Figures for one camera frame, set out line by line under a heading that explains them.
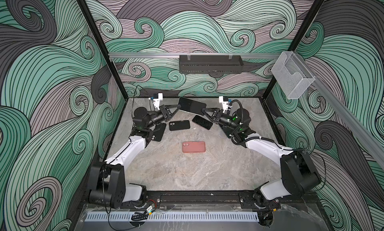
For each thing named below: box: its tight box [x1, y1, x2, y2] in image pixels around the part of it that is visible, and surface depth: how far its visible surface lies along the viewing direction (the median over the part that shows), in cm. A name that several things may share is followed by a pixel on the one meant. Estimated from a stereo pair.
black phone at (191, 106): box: [178, 97, 207, 116], surface depth 74 cm
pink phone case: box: [182, 141, 206, 153], surface depth 95 cm
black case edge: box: [151, 122, 167, 142], surface depth 100 cm
